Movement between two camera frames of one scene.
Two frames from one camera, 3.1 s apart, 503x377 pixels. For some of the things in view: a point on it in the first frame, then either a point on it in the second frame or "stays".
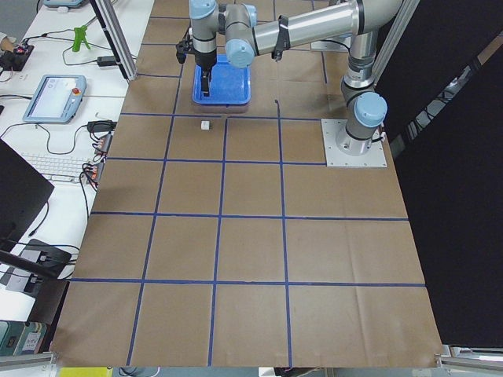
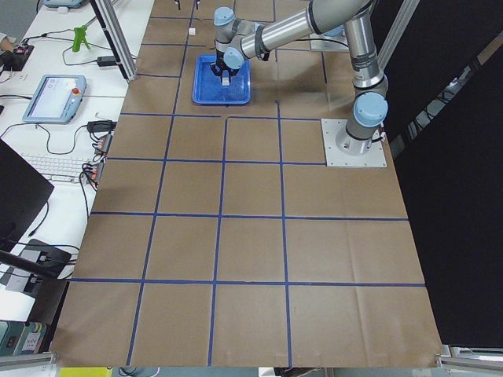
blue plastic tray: [229, 84] stays
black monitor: [23, 189] stays
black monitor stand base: [52, 257] stays
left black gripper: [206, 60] -> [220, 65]
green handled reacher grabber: [79, 37] stays
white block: [205, 125] -> [225, 78]
